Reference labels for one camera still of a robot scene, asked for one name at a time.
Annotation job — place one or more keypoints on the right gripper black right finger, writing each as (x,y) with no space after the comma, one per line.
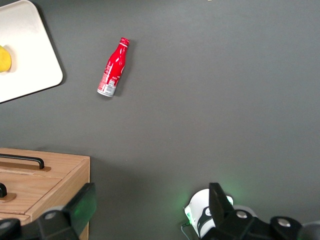
(220,207)

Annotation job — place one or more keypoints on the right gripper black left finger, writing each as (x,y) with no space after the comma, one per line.
(83,205)

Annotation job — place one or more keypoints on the red coke bottle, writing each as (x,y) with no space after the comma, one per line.
(113,65)

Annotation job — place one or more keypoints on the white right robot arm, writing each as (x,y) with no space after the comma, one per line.
(197,200)

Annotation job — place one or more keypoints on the white rectangular tray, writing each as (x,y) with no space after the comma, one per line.
(30,62)

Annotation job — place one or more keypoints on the wooden drawer cabinet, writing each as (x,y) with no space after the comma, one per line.
(75,170)

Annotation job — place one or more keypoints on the wooden drawer front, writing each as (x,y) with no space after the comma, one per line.
(65,165)
(32,192)

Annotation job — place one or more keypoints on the yellow lemon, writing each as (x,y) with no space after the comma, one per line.
(4,60)

